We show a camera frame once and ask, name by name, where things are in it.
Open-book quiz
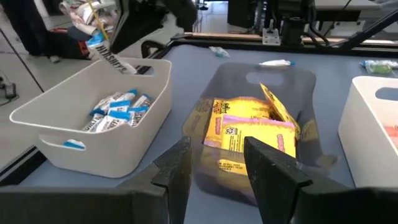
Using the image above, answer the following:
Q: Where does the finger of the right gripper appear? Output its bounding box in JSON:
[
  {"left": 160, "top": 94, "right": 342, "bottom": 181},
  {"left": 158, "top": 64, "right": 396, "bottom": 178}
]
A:
[
  {"left": 108, "top": 0, "right": 141, "bottom": 54},
  {"left": 124, "top": 0, "right": 165, "bottom": 47}
]

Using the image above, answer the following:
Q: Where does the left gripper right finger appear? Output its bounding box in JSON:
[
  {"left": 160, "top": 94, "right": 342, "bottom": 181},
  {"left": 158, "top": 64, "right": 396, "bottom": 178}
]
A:
[{"left": 244, "top": 136, "right": 398, "bottom": 224}]

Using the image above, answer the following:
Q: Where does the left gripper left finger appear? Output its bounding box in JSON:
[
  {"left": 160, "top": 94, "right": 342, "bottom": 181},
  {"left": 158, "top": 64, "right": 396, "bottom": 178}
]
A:
[{"left": 0, "top": 136, "right": 193, "bottom": 224}]

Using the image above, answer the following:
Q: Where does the white blue Hershey's bar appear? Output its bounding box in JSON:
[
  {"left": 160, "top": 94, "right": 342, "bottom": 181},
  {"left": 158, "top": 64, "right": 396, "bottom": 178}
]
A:
[
  {"left": 127, "top": 106, "right": 150, "bottom": 127},
  {"left": 258, "top": 58, "right": 296, "bottom": 68},
  {"left": 132, "top": 93, "right": 154, "bottom": 110},
  {"left": 108, "top": 100, "right": 132, "bottom": 113},
  {"left": 98, "top": 88, "right": 139, "bottom": 108},
  {"left": 86, "top": 29, "right": 137, "bottom": 75},
  {"left": 95, "top": 111, "right": 131, "bottom": 133},
  {"left": 81, "top": 113, "right": 105, "bottom": 133}
]

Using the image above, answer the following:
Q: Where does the green gummy clear wrapper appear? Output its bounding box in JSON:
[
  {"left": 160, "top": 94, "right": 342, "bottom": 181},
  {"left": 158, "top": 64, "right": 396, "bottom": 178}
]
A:
[
  {"left": 208, "top": 45, "right": 231, "bottom": 58},
  {"left": 359, "top": 58, "right": 398, "bottom": 75}
]

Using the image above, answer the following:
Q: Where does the yellow Sour Patch candy bag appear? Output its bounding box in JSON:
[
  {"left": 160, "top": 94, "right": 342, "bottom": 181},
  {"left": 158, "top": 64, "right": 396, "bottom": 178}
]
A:
[
  {"left": 259, "top": 82, "right": 302, "bottom": 138},
  {"left": 203, "top": 96, "right": 280, "bottom": 147},
  {"left": 220, "top": 114, "right": 298, "bottom": 158}
]

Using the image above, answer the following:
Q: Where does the white crumpled bag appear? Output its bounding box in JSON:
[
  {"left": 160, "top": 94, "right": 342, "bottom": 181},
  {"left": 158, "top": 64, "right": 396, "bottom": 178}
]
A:
[{"left": 58, "top": 0, "right": 121, "bottom": 35}]

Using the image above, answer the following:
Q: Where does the wooden side board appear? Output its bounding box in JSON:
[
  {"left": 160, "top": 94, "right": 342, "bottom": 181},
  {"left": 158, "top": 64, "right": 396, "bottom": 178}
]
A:
[{"left": 183, "top": 32, "right": 398, "bottom": 44}]

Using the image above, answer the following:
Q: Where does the light grey plastic bin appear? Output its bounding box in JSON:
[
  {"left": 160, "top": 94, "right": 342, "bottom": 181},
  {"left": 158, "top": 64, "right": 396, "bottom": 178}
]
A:
[{"left": 9, "top": 57, "right": 173, "bottom": 179}]

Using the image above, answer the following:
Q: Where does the dark grey translucent bin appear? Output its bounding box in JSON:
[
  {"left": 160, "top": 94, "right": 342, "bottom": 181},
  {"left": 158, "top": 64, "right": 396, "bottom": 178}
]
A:
[{"left": 182, "top": 62, "right": 340, "bottom": 207}]

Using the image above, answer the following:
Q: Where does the white plastic bin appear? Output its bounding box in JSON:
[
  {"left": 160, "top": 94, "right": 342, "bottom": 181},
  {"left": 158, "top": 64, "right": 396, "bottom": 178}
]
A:
[{"left": 338, "top": 75, "right": 398, "bottom": 189}]

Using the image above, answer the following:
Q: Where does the person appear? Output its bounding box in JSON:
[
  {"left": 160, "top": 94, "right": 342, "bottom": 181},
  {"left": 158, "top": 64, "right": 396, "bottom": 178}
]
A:
[{"left": 0, "top": 0, "right": 94, "bottom": 64}]

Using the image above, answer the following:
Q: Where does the black power strip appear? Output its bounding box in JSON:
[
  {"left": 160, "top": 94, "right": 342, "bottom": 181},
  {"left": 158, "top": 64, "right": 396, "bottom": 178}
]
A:
[{"left": 2, "top": 81, "right": 18, "bottom": 100}]

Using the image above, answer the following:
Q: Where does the grey workstation desk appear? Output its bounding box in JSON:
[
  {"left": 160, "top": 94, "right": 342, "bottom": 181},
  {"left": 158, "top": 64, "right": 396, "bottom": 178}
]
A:
[{"left": 313, "top": 0, "right": 398, "bottom": 52}]

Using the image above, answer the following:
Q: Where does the coiled black cable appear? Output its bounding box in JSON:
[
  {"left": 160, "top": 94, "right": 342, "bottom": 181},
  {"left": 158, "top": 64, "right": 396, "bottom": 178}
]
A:
[{"left": 140, "top": 39, "right": 167, "bottom": 59}]

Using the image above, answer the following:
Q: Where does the yellow cable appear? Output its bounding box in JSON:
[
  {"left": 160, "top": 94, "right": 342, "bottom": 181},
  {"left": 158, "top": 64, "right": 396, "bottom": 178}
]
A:
[{"left": 88, "top": 0, "right": 110, "bottom": 42}]

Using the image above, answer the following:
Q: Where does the grey metal bracket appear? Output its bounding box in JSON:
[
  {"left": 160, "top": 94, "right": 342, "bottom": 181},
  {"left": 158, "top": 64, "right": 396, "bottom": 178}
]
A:
[{"left": 262, "top": 27, "right": 280, "bottom": 46}]

